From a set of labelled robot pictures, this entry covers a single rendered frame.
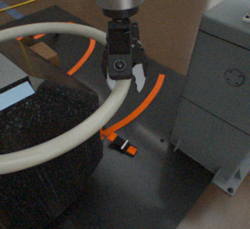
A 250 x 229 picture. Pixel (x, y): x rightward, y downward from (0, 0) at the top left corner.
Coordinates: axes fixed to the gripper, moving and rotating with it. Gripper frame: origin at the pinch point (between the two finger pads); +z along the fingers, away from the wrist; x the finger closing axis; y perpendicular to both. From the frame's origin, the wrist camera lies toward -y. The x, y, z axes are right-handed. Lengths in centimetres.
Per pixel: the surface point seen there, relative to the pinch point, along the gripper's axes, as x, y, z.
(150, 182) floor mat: -9, 20, 86
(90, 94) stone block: 15.3, 26.2, 23.3
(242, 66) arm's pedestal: -42, 29, 17
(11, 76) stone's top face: 33.2, 12.1, 2.5
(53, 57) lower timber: 60, 119, 64
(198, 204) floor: -33, 9, 90
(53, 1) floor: 85, 246, 69
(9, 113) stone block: 32.8, 2.6, 8.0
